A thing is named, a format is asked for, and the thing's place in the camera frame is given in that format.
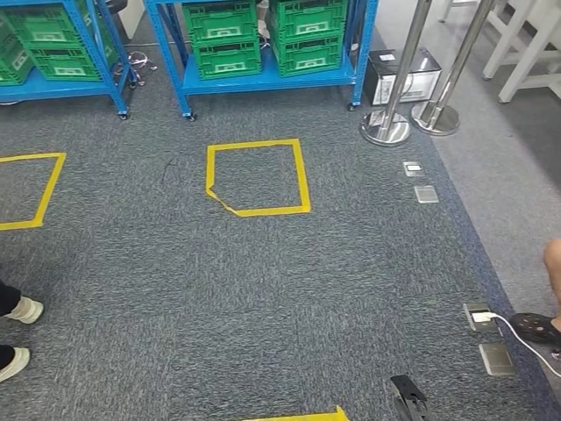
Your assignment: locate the chrome stanchion post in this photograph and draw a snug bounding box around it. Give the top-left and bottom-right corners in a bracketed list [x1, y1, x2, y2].
[360, 0, 434, 147]
[410, 0, 498, 138]

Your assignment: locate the black stool chrome base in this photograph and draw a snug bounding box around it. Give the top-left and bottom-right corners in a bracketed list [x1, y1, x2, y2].
[105, 0, 158, 89]

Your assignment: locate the blue metal shelf rack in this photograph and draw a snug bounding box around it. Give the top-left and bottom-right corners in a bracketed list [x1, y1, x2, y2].
[0, 0, 137, 121]
[143, 0, 380, 122]

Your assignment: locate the white charger cable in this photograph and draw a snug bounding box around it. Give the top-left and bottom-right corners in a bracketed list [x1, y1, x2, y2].
[472, 311, 561, 379]

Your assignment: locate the white panel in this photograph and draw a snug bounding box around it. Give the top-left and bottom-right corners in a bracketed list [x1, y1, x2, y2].
[119, 0, 146, 39]

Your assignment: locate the black silver box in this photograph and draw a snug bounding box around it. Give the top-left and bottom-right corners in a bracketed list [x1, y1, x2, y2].
[363, 47, 443, 107]

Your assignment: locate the white frame furniture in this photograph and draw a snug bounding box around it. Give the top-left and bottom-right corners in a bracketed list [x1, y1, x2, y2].
[438, 0, 561, 104]

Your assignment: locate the torn yellow floor tape square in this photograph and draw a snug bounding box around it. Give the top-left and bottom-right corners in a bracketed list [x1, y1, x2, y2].
[206, 138, 312, 219]

